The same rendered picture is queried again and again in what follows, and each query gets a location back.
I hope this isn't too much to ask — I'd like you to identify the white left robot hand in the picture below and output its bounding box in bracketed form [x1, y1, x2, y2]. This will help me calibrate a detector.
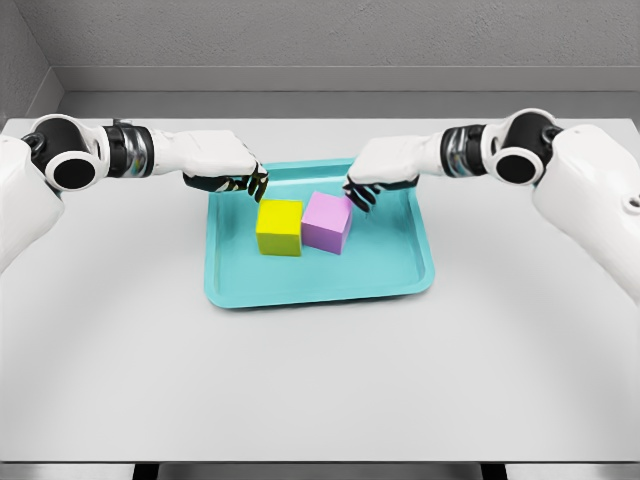
[180, 129, 270, 204]

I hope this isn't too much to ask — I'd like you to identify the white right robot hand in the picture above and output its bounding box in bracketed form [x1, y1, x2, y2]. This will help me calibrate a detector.
[341, 136, 427, 213]

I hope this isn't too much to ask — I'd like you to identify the pink cube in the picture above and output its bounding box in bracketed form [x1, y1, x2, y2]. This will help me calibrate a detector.
[301, 190, 355, 256]

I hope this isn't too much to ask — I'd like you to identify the yellow cube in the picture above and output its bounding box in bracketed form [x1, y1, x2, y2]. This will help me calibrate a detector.
[255, 198, 304, 258]

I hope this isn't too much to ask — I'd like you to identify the teal rectangular tray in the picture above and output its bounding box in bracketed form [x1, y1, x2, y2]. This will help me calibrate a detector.
[203, 157, 436, 311]

